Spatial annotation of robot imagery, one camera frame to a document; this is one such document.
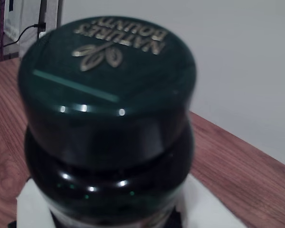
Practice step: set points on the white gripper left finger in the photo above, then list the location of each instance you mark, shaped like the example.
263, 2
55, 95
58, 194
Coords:
31, 209

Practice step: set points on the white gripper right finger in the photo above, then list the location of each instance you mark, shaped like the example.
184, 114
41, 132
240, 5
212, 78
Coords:
204, 209

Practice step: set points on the green pill bottle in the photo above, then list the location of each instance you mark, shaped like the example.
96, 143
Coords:
109, 118

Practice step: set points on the white background panel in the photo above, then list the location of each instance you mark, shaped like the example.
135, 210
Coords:
26, 14

